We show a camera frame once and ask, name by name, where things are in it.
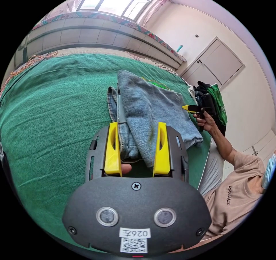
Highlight bed with green quilt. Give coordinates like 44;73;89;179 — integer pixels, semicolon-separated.
0;48;213;246

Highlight pink curtain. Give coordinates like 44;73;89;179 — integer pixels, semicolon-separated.
138;0;172;27

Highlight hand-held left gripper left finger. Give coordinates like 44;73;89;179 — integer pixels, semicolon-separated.
104;122;123;177

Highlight pile of clothes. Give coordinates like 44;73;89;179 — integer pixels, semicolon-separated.
189;81;228;137

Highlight person's right hand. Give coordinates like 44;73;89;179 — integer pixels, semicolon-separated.
195;110;219;133

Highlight light blue denim shorts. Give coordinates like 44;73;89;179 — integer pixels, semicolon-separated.
107;69;204;168

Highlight orange cord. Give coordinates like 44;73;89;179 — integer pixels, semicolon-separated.
9;51;59;77

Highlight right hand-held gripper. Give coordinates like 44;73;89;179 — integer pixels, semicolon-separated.
182;105;206;119

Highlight person's right forearm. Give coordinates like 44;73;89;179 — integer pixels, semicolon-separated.
210;125;236;162

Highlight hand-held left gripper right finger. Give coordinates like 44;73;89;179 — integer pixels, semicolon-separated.
152;122;171;177

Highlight white cupboard with two doors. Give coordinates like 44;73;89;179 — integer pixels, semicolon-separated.
179;37;246;87

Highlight person's body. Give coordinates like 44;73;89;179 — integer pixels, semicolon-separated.
198;138;276;241

